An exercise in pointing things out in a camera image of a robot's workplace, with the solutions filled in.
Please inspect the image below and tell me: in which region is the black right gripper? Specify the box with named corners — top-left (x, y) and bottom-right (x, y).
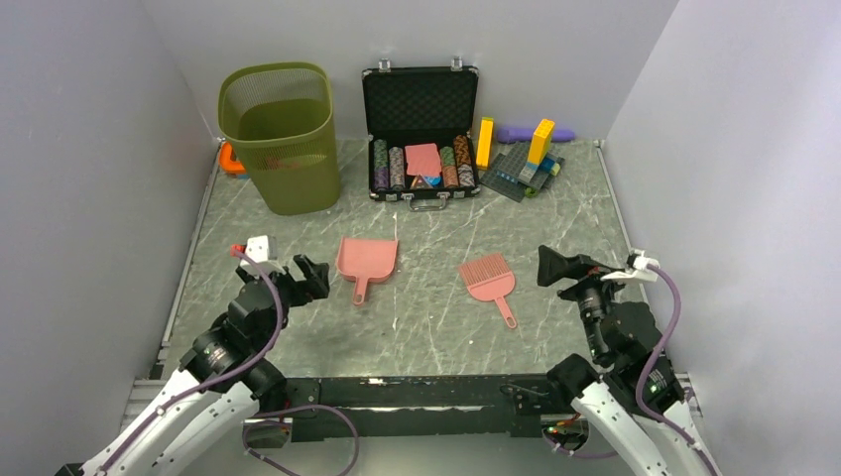
top-left (537, 243), bottom-right (636, 359)

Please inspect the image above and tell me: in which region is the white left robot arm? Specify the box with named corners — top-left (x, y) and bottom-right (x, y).
top-left (58, 249), bottom-right (329, 475)

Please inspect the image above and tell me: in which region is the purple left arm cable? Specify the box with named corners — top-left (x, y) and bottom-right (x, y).
top-left (98, 252), bottom-right (361, 476)

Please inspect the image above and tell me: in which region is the pink card stack in case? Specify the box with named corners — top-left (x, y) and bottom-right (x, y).
top-left (405, 143), bottom-right (441, 177)

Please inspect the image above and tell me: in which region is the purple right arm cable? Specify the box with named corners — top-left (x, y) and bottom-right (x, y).
top-left (542, 266), bottom-right (721, 476)

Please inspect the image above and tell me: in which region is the yellow tall building block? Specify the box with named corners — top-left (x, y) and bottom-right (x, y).
top-left (476, 117), bottom-right (494, 171)

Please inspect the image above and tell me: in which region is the olive green mesh wastebasket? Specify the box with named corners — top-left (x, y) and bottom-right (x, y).
top-left (217, 61), bottom-right (341, 215)

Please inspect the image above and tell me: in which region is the black poker chip case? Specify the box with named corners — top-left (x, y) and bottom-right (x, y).
top-left (361, 57), bottom-right (481, 211)

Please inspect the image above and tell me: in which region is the purple cylinder toy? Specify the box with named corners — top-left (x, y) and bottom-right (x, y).
top-left (496, 126), bottom-right (576, 144)

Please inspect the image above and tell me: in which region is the building block assembly on baseplate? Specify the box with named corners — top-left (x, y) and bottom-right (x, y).
top-left (481, 119), bottom-right (565, 202)

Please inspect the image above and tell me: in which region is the orange plastic handle object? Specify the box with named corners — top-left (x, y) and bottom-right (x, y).
top-left (217, 142), bottom-right (247, 178)

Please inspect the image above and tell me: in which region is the pink plastic hand brush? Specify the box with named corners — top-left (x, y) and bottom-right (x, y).
top-left (457, 253), bottom-right (518, 329)

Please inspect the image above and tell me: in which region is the pink plastic dustpan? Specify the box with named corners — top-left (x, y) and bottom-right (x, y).
top-left (336, 237), bottom-right (399, 306)

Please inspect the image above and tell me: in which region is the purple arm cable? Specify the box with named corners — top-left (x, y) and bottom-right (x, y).
top-left (542, 266), bottom-right (721, 476)
top-left (98, 252), bottom-right (361, 476)

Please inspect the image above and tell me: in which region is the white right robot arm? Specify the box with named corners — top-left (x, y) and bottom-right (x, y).
top-left (537, 245), bottom-right (721, 475)

